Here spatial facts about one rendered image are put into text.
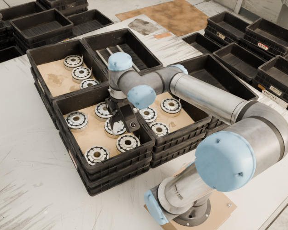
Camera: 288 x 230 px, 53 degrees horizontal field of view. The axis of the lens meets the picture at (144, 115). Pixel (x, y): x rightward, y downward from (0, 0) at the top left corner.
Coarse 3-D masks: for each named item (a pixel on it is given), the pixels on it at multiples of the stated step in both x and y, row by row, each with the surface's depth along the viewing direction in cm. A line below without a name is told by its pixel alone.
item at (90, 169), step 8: (96, 88) 135; (64, 96) 130; (72, 96) 130; (56, 104) 126; (56, 112) 125; (64, 120) 120; (64, 128) 120; (144, 128) 122; (72, 136) 115; (152, 136) 119; (144, 144) 116; (152, 144) 117; (80, 152) 112; (128, 152) 113; (136, 152) 115; (104, 160) 109; (112, 160) 110; (120, 160) 113; (88, 168) 106; (96, 168) 108
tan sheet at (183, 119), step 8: (160, 96) 150; (168, 96) 151; (152, 104) 146; (160, 112) 143; (184, 112) 144; (160, 120) 139; (168, 120) 139; (176, 120) 140; (184, 120) 140; (192, 120) 141; (176, 128) 137
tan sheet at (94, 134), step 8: (88, 112) 138; (88, 120) 135; (96, 120) 135; (88, 128) 132; (96, 128) 132; (80, 136) 128; (88, 136) 128; (96, 136) 129; (104, 136) 129; (80, 144) 125; (88, 144) 126; (96, 144) 126; (104, 144) 126; (112, 144) 127; (112, 152) 124
